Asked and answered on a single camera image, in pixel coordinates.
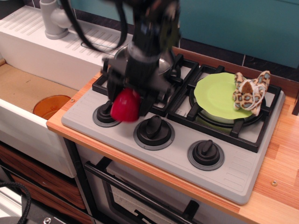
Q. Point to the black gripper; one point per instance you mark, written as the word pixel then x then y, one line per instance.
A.
pixel 144 79

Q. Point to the red toy sweet potato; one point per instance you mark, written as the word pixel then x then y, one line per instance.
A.
pixel 126 106

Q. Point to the spotted stuffed cheetah toy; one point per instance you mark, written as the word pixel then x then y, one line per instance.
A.
pixel 249 93

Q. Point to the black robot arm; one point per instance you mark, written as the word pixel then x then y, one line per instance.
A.
pixel 156 25

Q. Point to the black left stove knob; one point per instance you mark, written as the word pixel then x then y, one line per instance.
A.
pixel 102 116

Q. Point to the black stove knob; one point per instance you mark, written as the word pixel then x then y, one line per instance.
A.
pixel 154 134
pixel 102 116
pixel 206 155

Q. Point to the stainless steel pan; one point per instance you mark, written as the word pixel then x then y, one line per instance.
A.
pixel 163 62

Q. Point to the black middle stove knob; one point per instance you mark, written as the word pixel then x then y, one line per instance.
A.
pixel 154 134

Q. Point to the lime green plate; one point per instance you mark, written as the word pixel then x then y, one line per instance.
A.
pixel 214 94

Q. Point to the grey toy stove top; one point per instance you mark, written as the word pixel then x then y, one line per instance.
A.
pixel 197 136

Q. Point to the black right stove knob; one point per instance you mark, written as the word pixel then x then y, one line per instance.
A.
pixel 206 155

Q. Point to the black left burner grate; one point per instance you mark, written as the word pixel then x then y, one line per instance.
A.
pixel 175 77

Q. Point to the black burner grate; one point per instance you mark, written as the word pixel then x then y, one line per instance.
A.
pixel 175 77
pixel 247 133

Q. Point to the black right burner grate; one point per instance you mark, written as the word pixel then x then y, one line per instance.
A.
pixel 247 133

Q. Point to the orange sink drain plug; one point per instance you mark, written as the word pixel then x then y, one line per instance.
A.
pixel 47 107

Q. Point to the white toy sink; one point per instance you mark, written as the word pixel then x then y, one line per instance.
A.
pixel 34 67

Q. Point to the grey toy faucet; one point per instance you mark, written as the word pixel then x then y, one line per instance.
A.
pixel 55 20

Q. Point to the wooden drawer fronts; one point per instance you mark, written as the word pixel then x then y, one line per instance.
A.
pixel 48 187

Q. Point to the oven door with black handle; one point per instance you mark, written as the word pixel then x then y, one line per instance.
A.
pixel 100 170

